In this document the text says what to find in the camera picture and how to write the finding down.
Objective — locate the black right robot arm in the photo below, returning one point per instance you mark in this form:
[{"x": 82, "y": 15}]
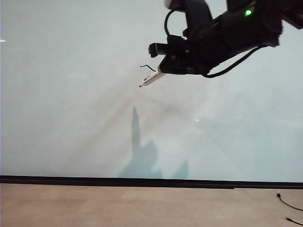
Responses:
[{"x": 246, "y": 28}]

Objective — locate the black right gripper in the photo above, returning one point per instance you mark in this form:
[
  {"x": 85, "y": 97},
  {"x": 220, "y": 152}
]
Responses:
[{"x": 196, "y": 59}]

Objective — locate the black whiteboard bottom rail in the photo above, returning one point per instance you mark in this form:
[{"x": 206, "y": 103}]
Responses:
[{"x": 142, "y": 183}]

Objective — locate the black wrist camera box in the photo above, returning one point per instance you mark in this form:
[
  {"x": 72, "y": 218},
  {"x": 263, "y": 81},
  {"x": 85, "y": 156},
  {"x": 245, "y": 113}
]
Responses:
[{"x": 161, "y": 48}]

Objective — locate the white glass whiteboard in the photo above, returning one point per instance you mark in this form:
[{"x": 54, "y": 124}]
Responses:
[{"x": 71, "y": 106}]

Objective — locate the white black whiteboard marker pen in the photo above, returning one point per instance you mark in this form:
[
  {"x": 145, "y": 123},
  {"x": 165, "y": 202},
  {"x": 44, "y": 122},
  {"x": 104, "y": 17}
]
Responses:
[{"x": 151, "y": 78}]

